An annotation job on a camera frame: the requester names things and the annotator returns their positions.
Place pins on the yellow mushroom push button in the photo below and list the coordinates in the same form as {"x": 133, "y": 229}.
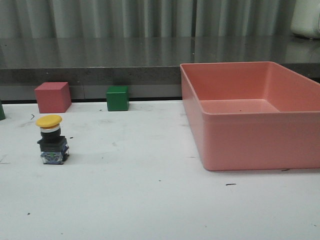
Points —
{"x": 54, "y": 149}

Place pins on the green cube near bin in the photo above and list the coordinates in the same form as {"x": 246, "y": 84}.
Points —
{"x": 117, "y": 98}

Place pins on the grey stone counter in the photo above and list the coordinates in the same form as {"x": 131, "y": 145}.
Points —
{"x": 150, "y": 66}

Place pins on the pink plastic bin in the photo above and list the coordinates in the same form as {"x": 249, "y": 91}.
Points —
{"x": 252, "y": 115}

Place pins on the pink cube at counter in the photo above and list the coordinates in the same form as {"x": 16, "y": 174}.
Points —
{"x": 53, "y": 97}

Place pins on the green cube left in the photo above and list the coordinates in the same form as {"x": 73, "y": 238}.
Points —
{"x": 2, "y": 113}

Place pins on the grey-white curtain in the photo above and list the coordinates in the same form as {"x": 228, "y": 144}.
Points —
{"x": 37, "y": 19}

